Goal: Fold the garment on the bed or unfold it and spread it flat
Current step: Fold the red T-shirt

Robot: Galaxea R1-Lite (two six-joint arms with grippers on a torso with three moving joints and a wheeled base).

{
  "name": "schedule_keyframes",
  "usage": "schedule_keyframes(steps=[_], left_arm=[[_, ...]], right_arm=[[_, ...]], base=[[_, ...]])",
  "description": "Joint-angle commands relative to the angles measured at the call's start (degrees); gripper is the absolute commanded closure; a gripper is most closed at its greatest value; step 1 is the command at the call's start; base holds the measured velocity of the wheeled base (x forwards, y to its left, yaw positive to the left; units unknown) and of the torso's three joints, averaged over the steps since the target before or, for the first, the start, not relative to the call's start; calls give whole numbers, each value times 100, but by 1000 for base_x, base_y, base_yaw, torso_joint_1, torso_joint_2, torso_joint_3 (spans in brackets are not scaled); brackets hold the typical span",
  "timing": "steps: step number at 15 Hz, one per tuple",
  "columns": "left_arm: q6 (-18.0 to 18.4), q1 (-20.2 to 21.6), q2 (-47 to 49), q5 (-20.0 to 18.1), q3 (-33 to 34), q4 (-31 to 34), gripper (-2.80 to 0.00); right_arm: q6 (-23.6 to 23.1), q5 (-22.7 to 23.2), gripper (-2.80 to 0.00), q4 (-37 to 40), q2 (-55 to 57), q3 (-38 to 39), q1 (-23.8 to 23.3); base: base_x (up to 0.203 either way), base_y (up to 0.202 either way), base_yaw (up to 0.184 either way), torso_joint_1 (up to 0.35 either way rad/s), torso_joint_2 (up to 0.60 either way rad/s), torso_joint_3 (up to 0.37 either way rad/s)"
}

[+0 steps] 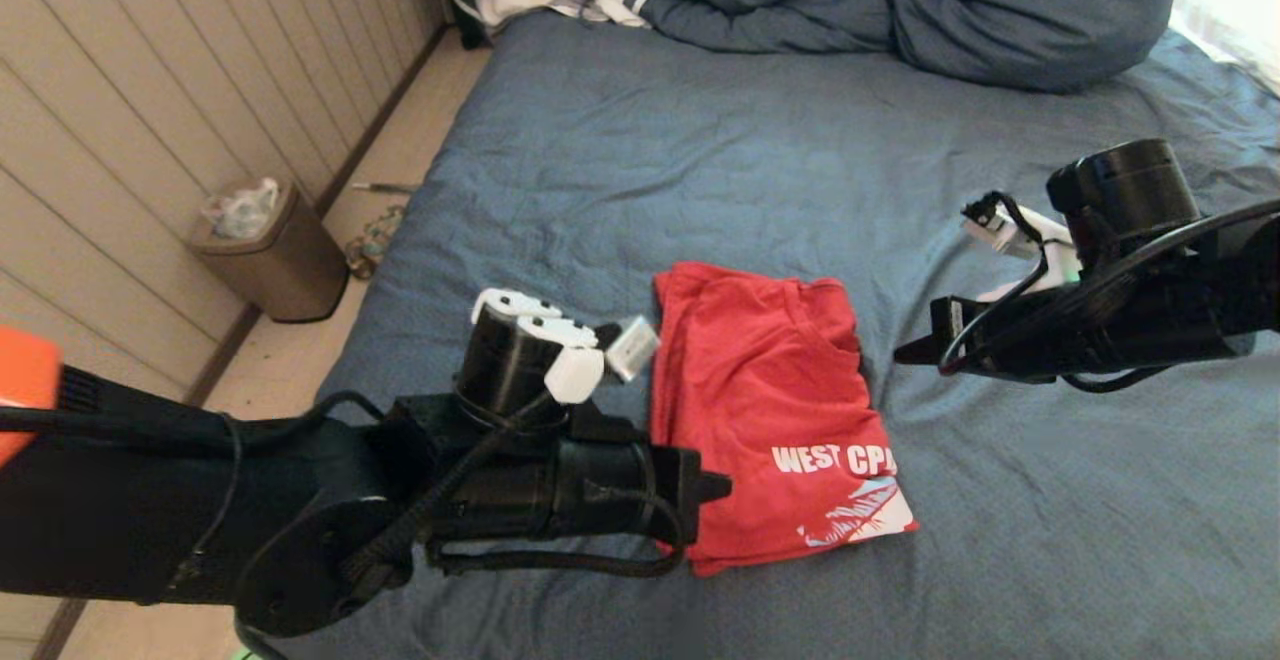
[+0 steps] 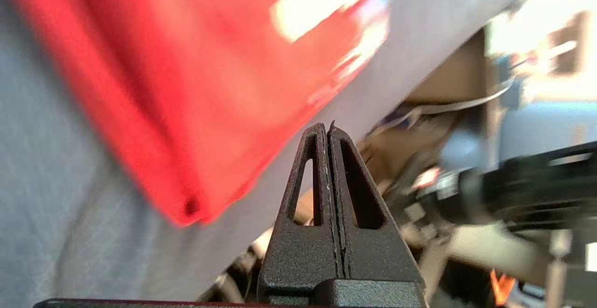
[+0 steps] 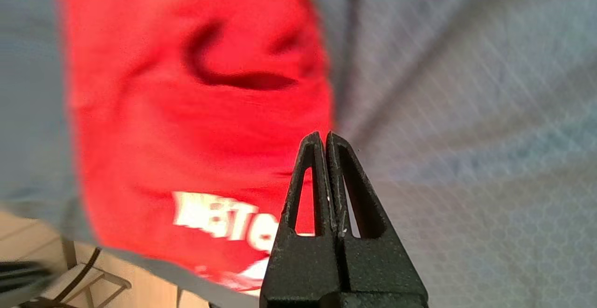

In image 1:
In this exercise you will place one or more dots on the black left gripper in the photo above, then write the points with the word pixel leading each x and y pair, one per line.
pixel 590 490

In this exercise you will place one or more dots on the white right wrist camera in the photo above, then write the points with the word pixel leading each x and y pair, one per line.
pixel 1010 230

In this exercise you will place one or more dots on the brown waste bin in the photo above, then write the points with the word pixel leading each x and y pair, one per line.
pixel 280 270

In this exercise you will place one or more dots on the thin metal tool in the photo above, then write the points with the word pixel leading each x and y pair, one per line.
pixel 380 186

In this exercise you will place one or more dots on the white pillow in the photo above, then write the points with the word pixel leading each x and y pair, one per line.
pixel 1235 20

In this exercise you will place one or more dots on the blue crumpled duvet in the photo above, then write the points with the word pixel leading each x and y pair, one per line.
pixel 950 10

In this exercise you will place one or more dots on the blue-grey bed sheet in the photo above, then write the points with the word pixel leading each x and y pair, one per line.
pixel 1000 540

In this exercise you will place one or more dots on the clear plastic bin bag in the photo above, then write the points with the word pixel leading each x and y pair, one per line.
pixel 238 212

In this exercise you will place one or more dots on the red t-shirt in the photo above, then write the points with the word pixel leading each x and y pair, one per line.
pixel 760 390

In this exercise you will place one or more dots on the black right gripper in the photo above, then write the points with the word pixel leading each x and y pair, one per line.
pixel 1100 330

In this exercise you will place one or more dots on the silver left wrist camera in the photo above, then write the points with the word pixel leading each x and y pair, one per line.
pixel 632 348

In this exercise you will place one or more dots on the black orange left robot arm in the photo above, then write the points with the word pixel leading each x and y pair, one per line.
pixel 120 510

